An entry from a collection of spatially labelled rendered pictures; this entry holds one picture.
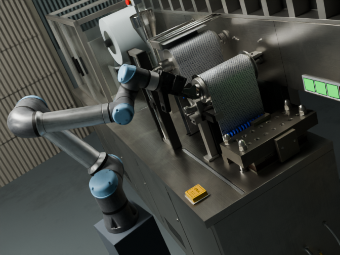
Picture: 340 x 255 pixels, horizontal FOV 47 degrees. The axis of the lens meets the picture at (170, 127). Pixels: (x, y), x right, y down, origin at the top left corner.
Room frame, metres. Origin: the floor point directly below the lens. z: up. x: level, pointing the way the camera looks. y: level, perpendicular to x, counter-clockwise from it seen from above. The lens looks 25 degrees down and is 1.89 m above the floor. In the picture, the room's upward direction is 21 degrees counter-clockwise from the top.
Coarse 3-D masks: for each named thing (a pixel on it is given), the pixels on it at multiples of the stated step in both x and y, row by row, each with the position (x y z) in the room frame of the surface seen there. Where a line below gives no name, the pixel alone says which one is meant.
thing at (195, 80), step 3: (249, 60) 1.61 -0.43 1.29; (252, 63) 1.60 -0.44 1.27; (195, 78) 1.59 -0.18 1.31; (192, 81) 1.61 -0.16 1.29; (195, 81) 1.58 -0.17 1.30; (198, 81) 1.56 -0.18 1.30; (192, 84) 1.62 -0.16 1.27; (201, 84) 1.54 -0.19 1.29; (201, 87) 1.54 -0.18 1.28; (204, 87) 1.53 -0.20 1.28; (204, 90) 1.53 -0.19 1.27; (204, 93) 1.53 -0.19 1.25; (207, 93) 1.53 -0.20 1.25; (204, 96) 1.54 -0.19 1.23; (207, 96) 1.53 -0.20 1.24; (204, 99) 1.55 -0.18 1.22; (207, 99) 1.53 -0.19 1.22; (204, 102) 1.56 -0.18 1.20
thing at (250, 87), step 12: (252, 84) 1.58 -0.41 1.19; (228, 96) 1.55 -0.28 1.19; (240, 96) 1.56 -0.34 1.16; (252, 96) 1.58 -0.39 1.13; (216, 108) 1.53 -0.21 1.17; (228, 108) 1.54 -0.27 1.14; (240, 108) 1.56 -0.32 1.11; (252, 108) 1.57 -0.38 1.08; (228, 120) 1.54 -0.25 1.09; (240, 120) 1.55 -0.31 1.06; (228, 132) 1.53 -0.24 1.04
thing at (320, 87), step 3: (315, 81) 1.35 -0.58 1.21; (318, 84) 1.34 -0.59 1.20; (321, 84) 1.32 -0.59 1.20; (324, 84) 1.31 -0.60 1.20; (318, 87) 1.34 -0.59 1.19; (321, 87) 1.32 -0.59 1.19; (324, 87) 1.31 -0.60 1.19; (318, 90) 1.34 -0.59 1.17; (321, 90) 1.33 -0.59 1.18; (324, 90) 1.31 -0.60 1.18; (321, 93) 1.33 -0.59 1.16; (324, 93) 1.31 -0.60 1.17
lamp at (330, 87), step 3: (327, 84) 1.29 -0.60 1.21; (330, 84) 1.28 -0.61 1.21; (327, 87) 1.29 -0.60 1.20; (330, 87) 1.28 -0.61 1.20; (333, 87) 1.26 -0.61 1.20; (336, 87) 1.25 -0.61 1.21; (330, 90) 1.28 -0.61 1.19; (333, 90) 1.27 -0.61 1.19; (336, 90) 1.25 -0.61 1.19; (330, 93) 1.28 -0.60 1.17; (333, 93) 1.27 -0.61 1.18; (336, 93) 1.25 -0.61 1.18; (333, 96) 1.27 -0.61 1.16; (336, 96) 1.26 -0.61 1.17
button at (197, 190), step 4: (192, 188) 1.39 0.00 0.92; (196, 188) 1.38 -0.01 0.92; (200, 188) 1.37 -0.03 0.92; (188, 192) 1.37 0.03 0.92; (192, 192) 1.36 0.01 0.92; (196, 192) 1.35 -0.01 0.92; (200, 192) 1.34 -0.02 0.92; (204, 192) 1.33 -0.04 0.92; (188, 196) 1.36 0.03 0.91; (192, 196) 1.33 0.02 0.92; (196, 196) 1.33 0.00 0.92; (200, 196) 1.33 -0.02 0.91; (204, 196) 1.33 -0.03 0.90; (192, 200) 1.32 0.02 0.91; (196, 200) 1.32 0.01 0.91
